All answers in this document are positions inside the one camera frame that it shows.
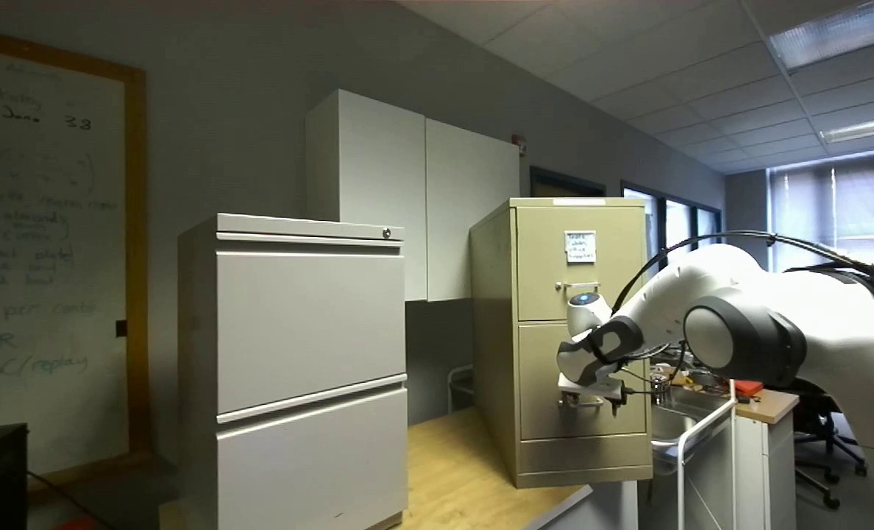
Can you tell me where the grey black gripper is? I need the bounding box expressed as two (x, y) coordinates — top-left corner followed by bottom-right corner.
(554, 329), (627, 403)

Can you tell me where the beige metal file cabinet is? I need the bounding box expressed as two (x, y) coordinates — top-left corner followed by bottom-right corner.
(468, 196), (656, 491)

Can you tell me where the white paper drawer label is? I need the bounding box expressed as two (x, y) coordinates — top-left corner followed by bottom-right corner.
(562, 228), (602, 266)

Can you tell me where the grey cabinet with wooden top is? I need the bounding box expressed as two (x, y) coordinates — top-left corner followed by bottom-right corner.
(730, 387), (803, 530)

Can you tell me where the grey lateral file cabinet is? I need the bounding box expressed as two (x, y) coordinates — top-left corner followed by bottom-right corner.
(176, 209), (413, 530)

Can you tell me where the white metal railing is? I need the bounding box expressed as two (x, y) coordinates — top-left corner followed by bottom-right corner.
(672, 396), (740, 530)

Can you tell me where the tall narrow window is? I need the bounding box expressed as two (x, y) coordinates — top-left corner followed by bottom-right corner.
(663, 196), (697, 256)
(621, 187), (660, 274)
(694, 204), (724, 249)

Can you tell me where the black office chair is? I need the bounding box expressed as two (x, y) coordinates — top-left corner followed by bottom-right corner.
(791, 377), (874, 514)

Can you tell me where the window with blinds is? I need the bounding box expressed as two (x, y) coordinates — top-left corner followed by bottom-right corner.
(769, 160), (874, 274)

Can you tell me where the narrow ceiling light panel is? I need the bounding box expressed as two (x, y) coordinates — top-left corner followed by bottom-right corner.
(821, 112), (874, 148)

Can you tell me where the large ceiling light panel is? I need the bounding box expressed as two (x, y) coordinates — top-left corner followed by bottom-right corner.
(766, 0), (874, 75)

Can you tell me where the wood framed whiteboard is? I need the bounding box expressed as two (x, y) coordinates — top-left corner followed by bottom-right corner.
(0, 23), (153, 484)

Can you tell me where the upper drawer metal handle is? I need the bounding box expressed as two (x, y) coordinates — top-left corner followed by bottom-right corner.
(554, 276), (602, 299)

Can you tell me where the tangled wires and electronics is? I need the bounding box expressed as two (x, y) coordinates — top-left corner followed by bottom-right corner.
(646, 357), (740, 406)

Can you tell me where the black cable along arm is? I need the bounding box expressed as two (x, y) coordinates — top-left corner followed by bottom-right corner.
(610, 228), (874, 312)

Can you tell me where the white wall cabinet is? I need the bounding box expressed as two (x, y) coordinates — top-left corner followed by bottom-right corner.
(303, 85), (524, 306)

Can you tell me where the thin black cable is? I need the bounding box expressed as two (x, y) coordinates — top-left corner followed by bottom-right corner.
(25, 469), (116, 530)

